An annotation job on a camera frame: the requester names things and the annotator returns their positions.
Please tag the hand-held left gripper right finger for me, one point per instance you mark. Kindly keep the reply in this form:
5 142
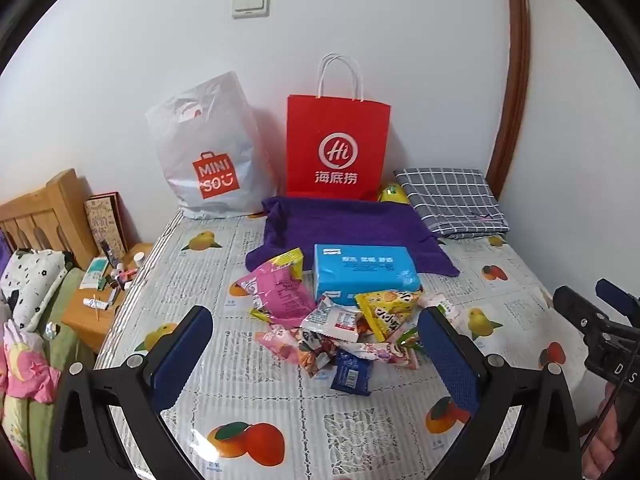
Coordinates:
447 360

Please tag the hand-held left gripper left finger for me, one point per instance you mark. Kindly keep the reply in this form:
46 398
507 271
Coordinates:
182 355

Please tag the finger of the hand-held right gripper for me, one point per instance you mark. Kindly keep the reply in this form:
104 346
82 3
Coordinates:
577 310
620 302

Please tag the green snack packet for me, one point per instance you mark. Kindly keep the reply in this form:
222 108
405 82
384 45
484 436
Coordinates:
411 341

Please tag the white pink chocolate-print packet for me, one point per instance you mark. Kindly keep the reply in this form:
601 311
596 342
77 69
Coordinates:
390 354

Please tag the yellow cracker snack packet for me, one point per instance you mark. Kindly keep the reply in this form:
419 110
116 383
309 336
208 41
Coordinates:
385 310

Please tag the small yellow snack packet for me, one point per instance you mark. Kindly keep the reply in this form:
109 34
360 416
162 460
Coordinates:
262 316

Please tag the pink pictured snack packet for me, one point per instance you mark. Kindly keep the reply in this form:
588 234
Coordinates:
277 342

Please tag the dark blue snack packet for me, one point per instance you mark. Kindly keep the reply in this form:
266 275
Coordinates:
351 372

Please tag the large pink snack packet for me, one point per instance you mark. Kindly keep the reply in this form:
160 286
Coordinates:
280 287

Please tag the white snack packet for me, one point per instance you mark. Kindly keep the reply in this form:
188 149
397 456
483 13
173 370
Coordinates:
332 321

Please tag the cartoon print snack packet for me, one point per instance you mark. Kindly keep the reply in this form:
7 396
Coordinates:
314 357

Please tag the person's right hand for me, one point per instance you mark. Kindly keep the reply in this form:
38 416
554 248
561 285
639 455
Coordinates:
602 447

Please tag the wooden nightstand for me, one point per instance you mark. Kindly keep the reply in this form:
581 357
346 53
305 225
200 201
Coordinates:
95 332

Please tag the white cosmetic tube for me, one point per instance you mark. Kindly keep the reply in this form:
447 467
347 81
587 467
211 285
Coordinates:
95 303

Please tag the white bottle cap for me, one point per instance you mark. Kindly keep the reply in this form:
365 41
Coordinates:
138 259

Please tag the green white tube box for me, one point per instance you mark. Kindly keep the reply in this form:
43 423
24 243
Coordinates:
94 274

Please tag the fruit print tablecloth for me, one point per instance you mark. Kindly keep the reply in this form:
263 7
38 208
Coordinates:
280 425

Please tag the blue tissue pack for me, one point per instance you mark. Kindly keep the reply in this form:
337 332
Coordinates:
362 272

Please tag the black cosmetic tube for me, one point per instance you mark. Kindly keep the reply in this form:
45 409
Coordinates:
107 254

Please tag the green bed sheet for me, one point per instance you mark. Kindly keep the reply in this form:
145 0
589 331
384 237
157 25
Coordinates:
55 320

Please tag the patterned hardcover book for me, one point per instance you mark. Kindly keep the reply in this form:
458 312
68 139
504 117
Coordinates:
106 222

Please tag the pink printed blanket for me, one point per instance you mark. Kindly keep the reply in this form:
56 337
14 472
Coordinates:
27 365

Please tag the grey checked folded cloth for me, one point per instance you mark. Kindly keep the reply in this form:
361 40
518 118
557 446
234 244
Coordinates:
450 200

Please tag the black white spotted pillow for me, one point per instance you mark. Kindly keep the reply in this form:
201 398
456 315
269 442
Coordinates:
32 285

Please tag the purple towel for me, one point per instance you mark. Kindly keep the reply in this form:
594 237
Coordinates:
345 225

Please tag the yellow lemon print packet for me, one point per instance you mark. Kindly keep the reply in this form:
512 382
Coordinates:
392 194

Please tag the wooden headboard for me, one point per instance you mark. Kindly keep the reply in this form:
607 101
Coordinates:
45 210

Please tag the white plastic shopping bag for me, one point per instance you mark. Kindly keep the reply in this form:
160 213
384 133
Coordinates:
210 130

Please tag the red paper shopping bag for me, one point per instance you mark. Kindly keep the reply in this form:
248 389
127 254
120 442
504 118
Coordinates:
337 150

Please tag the brown wooden door frame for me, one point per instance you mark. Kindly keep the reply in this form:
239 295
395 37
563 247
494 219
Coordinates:
515 75

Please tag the white wall light switch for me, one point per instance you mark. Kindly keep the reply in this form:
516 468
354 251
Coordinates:
250 4

